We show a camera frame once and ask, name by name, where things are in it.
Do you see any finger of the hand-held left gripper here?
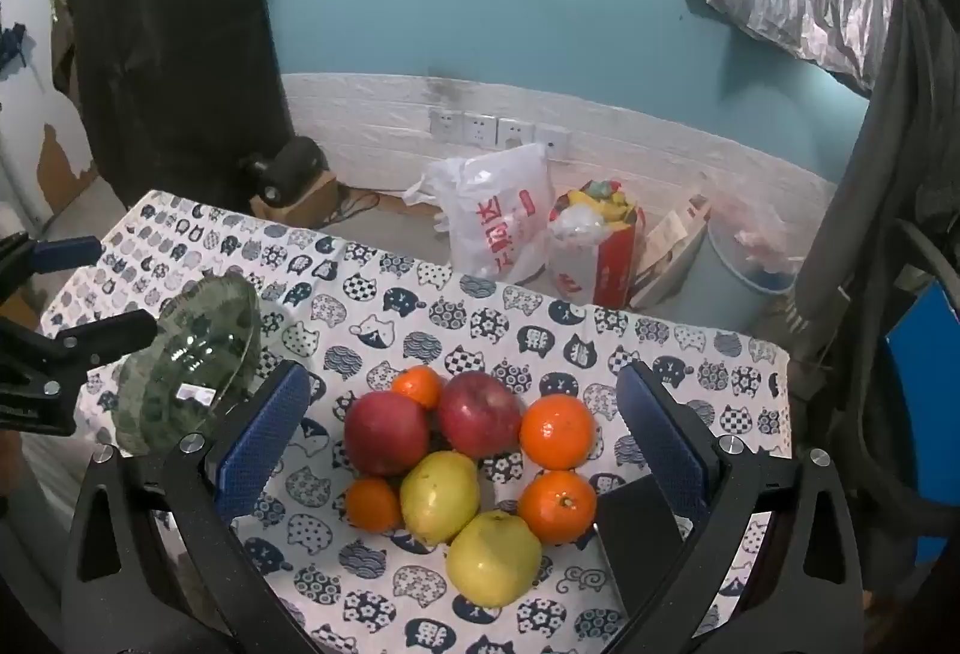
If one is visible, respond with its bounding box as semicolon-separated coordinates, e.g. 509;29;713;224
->
0;309;160;436
0;231;104;304

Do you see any cat-print tablecloth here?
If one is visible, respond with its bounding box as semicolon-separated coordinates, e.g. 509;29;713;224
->
37;189;796;654

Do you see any red apple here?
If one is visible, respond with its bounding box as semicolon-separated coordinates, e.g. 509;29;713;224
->
437;370;524;460
343;391;432;477

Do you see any blue waste bin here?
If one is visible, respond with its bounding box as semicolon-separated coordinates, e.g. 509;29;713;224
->
675;215;803;332

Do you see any yellow pear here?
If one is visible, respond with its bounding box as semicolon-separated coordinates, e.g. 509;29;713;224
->
447;510;543;608
399;450;481;546

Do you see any small orange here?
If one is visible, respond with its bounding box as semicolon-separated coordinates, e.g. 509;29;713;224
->
391;366;443;410
345;476;404;533

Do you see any brown paper bag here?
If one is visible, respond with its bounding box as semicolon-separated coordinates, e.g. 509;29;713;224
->
630;195;713;310

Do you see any red paper bag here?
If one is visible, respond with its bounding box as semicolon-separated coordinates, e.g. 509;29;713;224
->
547;178;647;310

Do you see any medium orange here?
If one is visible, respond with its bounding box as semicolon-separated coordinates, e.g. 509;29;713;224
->
517;470;599;545

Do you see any black round device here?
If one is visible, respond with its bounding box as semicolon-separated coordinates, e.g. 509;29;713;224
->
238;135;327;209

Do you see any white plastic bag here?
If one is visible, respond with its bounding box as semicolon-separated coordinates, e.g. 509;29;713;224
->
403;142;556;286

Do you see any green glass plate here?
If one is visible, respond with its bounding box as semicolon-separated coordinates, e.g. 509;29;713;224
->
114;274;263;456

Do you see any large orange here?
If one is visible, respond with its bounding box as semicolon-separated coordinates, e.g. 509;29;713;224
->
520;394;599;471

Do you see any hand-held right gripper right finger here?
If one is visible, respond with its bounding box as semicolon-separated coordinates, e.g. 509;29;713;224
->
615;360;875;654

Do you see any blue board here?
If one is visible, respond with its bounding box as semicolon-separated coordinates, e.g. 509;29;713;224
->
883;279;960;572

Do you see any small cardboard box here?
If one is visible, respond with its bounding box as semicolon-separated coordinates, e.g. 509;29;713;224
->
250;170;340;227

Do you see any black cable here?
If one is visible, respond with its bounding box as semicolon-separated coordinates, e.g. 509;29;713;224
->
326;189;383;224

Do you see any black hanging cloth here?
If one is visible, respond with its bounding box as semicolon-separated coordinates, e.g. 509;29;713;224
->
52;0;297;212

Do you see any grey hanging jacket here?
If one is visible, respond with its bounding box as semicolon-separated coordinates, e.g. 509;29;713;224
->
787;0;960;400

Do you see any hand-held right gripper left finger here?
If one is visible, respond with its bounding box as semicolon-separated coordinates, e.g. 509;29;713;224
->
60;360;331;654

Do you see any black smartphone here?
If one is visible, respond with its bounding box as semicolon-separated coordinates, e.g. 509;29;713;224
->
595;476;695;629

